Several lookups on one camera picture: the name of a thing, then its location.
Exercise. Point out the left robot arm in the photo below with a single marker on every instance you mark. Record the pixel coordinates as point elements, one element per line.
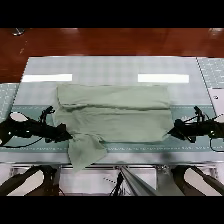
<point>25,128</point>

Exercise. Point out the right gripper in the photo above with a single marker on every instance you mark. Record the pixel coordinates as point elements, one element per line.
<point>177,130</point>

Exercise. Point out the silver frame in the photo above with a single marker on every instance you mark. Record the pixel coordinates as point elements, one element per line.
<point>146,176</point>

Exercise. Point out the pale green T-shirt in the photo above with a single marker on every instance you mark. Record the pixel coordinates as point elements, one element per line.
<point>115,116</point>

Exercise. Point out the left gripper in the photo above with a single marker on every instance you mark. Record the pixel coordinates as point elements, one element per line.
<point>61,133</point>

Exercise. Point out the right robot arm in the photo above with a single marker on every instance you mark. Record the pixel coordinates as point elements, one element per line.
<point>206,128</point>

